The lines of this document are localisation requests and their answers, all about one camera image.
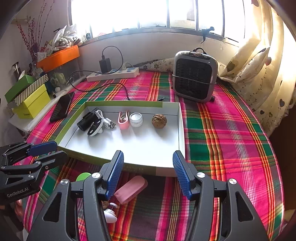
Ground red flower branches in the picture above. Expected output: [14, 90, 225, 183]
[16, 1, 55, 62]

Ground black white round device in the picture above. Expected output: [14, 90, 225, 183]
[87, 118, 103, 137]

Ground black charger adapter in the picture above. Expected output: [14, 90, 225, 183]
[99, 55, 112, 73]

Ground plaid bed sheet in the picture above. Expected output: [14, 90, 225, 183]
[21, 69, 286, 241]

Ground striped gift box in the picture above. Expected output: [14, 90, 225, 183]
[13, 74, 49, 107]

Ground orange storage bin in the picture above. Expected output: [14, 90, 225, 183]
[36, 45, 80, 72]

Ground small clear cream jar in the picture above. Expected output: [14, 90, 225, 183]
[129, 113, 143, 128]

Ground pink silicone clip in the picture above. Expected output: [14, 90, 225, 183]
[117, 111, 130, 131]

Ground grey portable fan heater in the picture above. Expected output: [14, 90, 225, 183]
[172, 47, 218, 103]

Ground black window latch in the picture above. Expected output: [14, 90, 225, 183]
[201, 26, 215, 44]

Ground pink oblong case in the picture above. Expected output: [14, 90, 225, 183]
[114, 176, 148, 205]

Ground black rectangular battery case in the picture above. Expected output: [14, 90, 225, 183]
[77, 111, 97, 131]

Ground green box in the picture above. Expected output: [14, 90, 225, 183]
[4, 75, 36, 103]

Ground floral pillow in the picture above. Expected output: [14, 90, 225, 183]
[134, 58, 174, 72]

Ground dark brown carved walnut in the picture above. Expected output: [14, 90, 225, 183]
[102, 201, 109, 210]

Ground black charging cable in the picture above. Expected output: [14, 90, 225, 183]
[67, 45, 165, 102]

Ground yellow-green box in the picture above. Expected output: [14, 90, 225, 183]
[12, 84, 50, 119]

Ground brown walnut in tray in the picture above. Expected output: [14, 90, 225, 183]
[152, 114, 167, 128]

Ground black smartphone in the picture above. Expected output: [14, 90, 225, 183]
[50, 92, 75, 123]

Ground white usb cable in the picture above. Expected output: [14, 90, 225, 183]
[95, 109, 117, 129]

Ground white power strip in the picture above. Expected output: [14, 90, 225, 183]
[86, 67, 139, 82]

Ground green white cardboard box tray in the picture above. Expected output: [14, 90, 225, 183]
[55, 101, 185, 177]

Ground cream heart-pattern curtain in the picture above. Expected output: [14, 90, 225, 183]
[219, 1, 295, 136]

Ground green round knob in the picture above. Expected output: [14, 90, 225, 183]
[76, 172, 91, 181]

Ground white round knob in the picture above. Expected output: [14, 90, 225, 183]
[104, 202, 118, 223]

